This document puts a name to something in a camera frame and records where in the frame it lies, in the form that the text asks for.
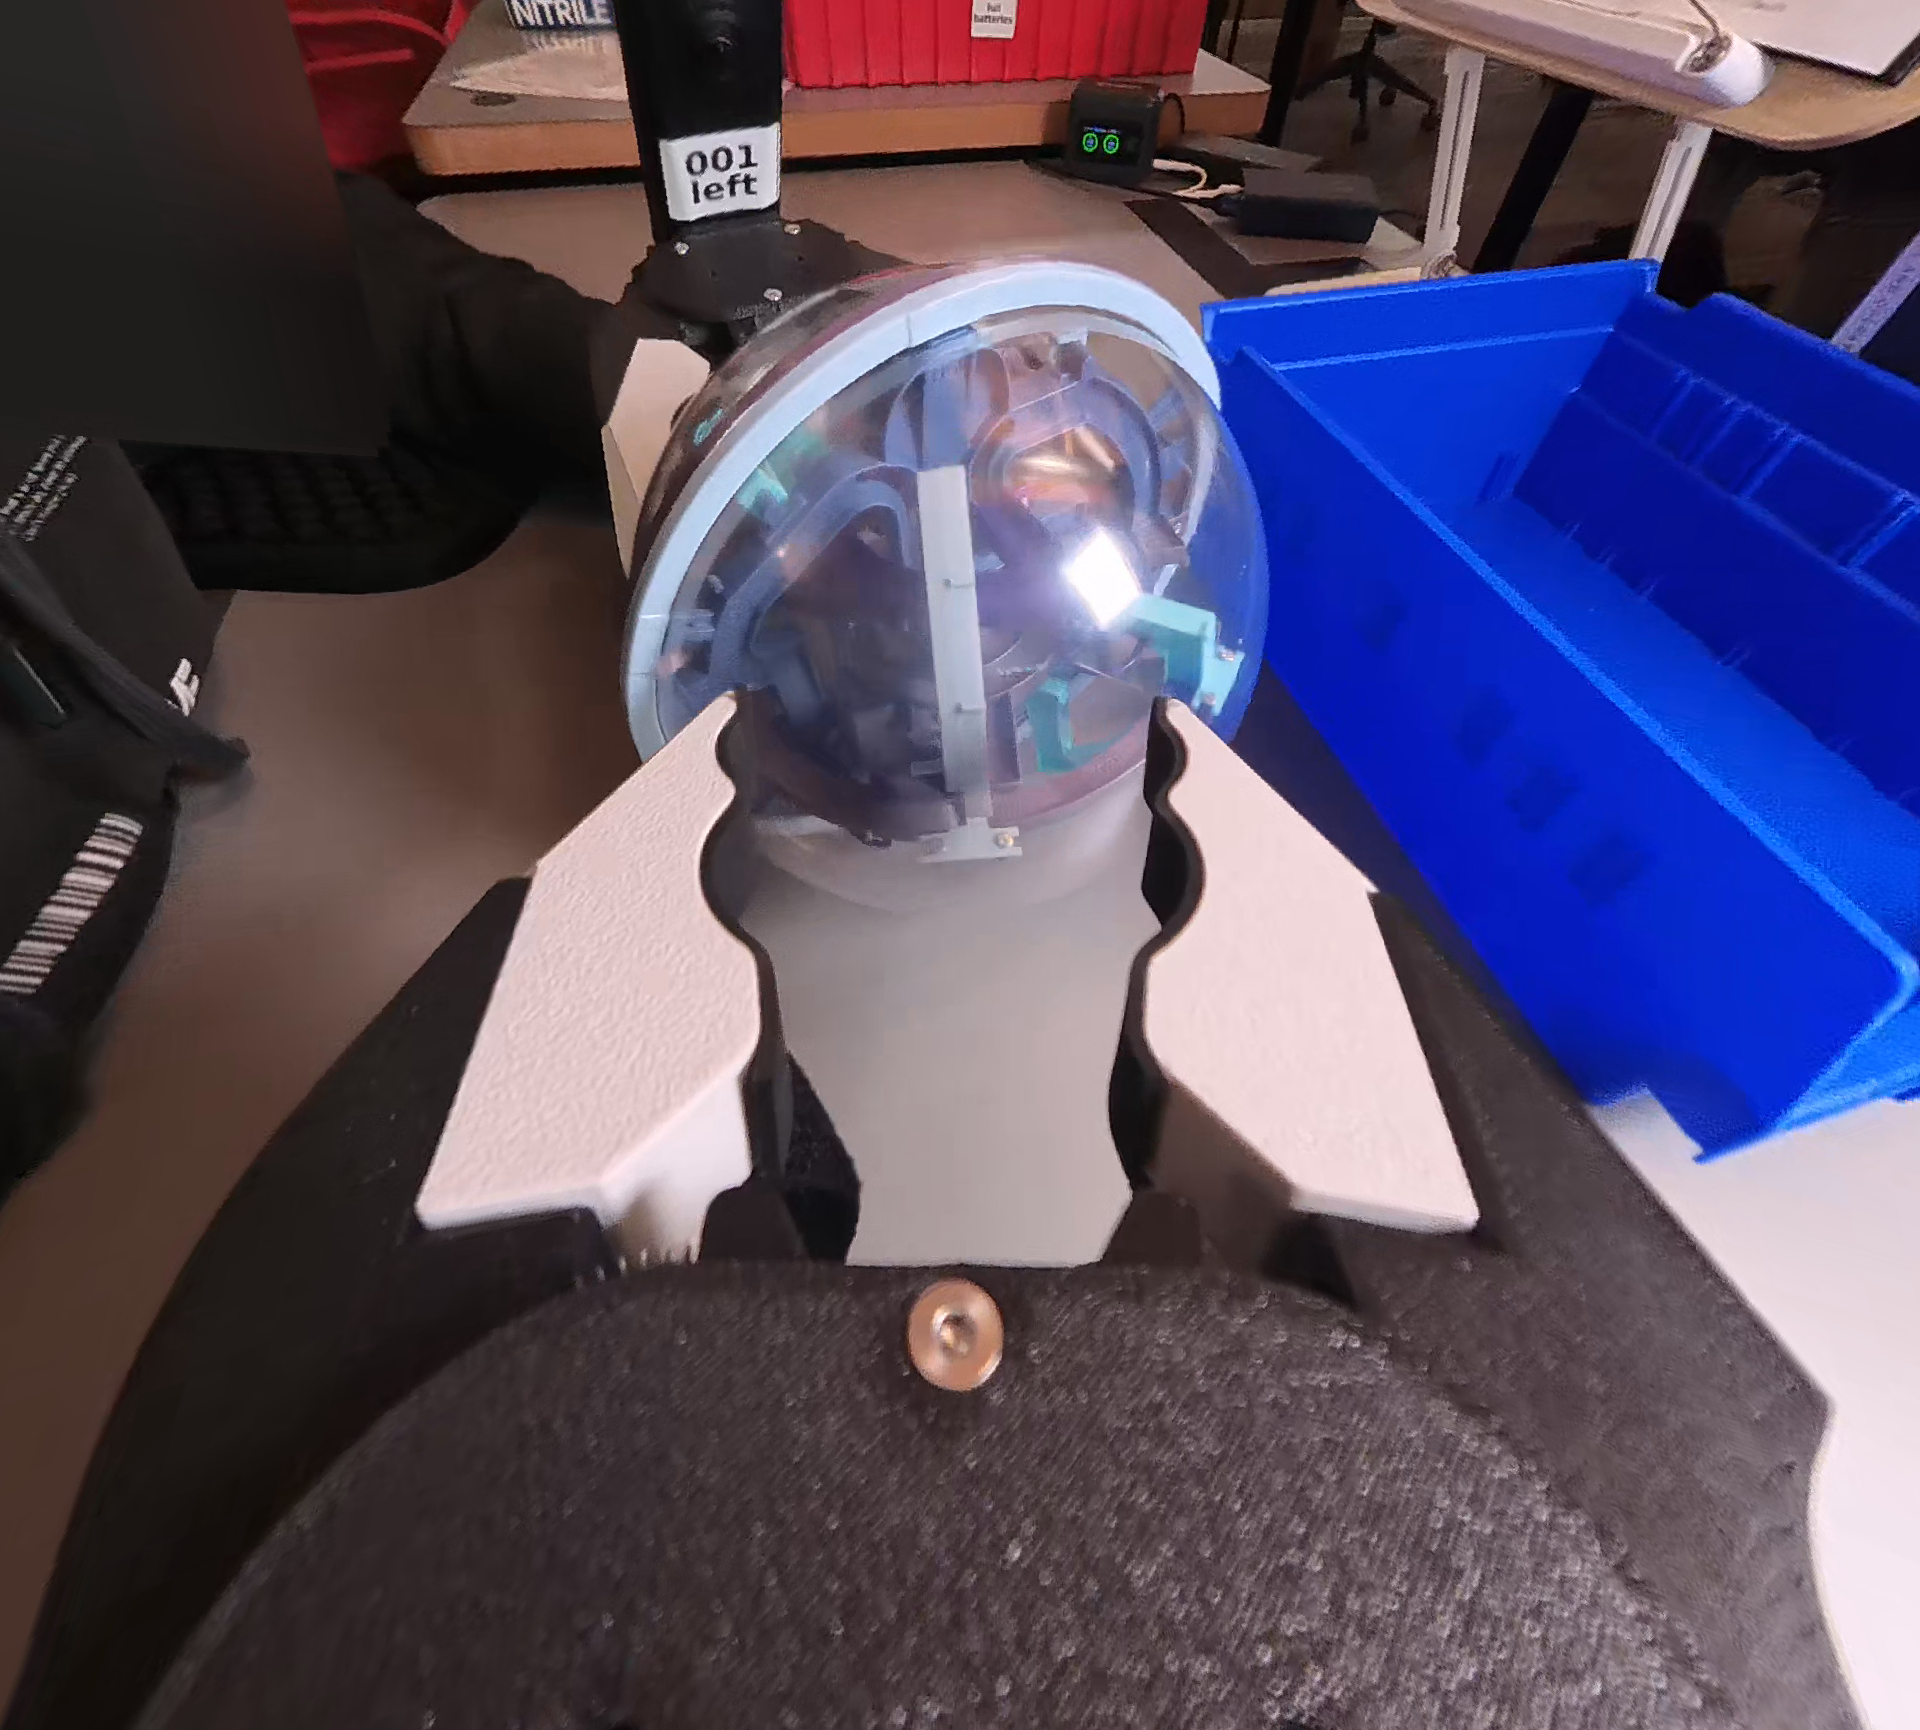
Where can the small black device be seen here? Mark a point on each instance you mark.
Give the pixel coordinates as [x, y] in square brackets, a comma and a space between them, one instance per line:
[1120, 126]

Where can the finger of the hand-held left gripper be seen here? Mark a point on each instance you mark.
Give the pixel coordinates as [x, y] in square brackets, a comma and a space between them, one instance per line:
[655, 457]

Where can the blue plastic bin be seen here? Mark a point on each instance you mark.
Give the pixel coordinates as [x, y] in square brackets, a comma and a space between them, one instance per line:
[1590, 681]

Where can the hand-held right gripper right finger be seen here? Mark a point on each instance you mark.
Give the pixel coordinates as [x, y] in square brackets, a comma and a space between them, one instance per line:
[1307, 1027]

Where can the person's left forearm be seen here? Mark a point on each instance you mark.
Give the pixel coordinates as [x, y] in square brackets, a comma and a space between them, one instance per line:
[496, 351]

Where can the clear maze ball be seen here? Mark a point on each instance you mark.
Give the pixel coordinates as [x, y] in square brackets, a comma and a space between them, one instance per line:
[930, 560]

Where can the red bag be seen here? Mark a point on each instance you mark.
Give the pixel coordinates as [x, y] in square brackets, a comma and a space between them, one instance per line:
[377, 36]

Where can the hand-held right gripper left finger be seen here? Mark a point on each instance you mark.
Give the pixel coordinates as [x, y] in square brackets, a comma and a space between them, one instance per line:
[586, 1027]

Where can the instruction sheet on stand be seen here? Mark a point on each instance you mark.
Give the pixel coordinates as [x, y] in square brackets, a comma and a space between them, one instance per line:
[1800, 97]

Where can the person's black printed jacket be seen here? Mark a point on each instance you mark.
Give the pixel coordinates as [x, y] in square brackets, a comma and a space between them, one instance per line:
[91, 771]

